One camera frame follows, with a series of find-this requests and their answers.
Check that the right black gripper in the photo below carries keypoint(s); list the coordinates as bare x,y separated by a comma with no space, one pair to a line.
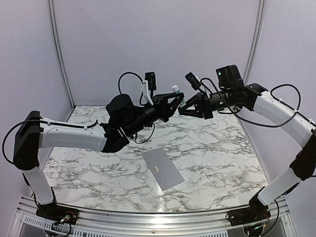
207,111

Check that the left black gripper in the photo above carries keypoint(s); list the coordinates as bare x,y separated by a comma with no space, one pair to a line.
166,110

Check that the grey paper envelope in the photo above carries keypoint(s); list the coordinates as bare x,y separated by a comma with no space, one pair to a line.
163,169

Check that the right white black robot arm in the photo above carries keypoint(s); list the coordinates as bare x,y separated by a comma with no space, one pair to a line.
231,91

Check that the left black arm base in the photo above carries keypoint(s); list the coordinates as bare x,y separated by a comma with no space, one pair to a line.
58,216

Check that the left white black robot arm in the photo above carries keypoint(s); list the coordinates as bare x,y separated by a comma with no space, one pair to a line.
125,121

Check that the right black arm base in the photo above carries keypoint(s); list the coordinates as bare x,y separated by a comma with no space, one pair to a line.
247,215

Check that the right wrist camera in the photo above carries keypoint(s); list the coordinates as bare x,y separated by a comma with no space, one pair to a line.
193,81

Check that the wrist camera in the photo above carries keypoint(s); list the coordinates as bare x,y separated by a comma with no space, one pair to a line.
193,81
148,86

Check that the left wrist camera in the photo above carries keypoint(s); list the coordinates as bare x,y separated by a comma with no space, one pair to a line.
148,86

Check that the right aluminium corner post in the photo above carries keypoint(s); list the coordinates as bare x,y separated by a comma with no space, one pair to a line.
256,39

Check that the aluminium corner post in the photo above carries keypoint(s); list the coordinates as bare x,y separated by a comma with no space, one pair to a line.
58,52
256,39

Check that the left aluminium corner post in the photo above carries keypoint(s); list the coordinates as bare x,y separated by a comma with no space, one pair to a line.
58,52

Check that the aluminium front table rail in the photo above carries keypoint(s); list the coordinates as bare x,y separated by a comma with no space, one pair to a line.
88,222

